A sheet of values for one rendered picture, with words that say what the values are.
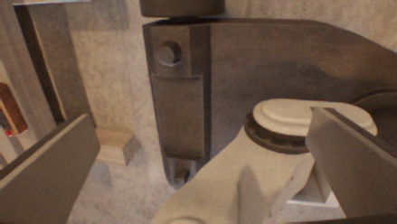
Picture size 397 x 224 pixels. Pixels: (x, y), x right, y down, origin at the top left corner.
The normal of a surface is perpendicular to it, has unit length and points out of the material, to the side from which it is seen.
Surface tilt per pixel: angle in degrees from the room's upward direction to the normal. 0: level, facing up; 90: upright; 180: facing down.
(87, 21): 0
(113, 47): 0
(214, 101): 0
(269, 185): 90
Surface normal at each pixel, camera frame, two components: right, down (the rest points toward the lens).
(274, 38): -0.19, 0.50
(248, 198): -0.03, -0.87
